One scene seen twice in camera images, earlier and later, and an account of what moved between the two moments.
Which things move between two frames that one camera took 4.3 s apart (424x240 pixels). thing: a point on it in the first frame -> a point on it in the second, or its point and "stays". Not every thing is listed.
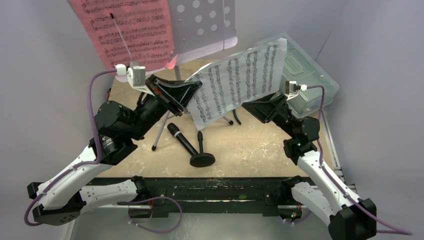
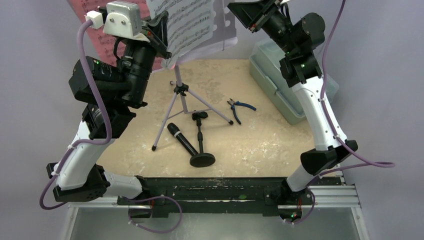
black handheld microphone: [176, 133] stays
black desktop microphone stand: [202, 159] stays
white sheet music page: [252, 73] -> [190, 26]
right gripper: [273, 110] -> [251, 15]
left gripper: [175, 93] -> [156, 33]
